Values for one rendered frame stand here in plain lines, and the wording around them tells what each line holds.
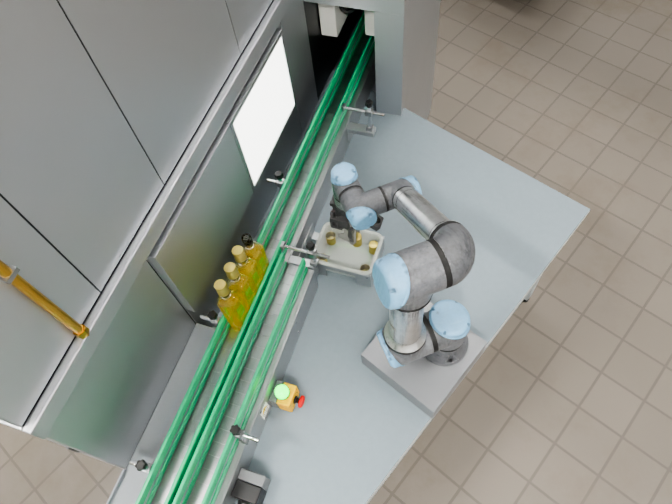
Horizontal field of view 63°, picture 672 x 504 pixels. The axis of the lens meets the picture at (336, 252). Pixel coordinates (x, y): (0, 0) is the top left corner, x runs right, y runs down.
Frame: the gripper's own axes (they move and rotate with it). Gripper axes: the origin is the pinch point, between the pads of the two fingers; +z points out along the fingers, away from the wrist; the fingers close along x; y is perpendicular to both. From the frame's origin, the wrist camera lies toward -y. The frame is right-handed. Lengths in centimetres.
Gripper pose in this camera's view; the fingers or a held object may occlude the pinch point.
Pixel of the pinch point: (356, 237)
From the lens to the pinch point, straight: 185.5
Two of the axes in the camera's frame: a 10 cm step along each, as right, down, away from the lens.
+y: -9.4, -2.4, 2.3
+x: -3.2, 8.3, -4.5
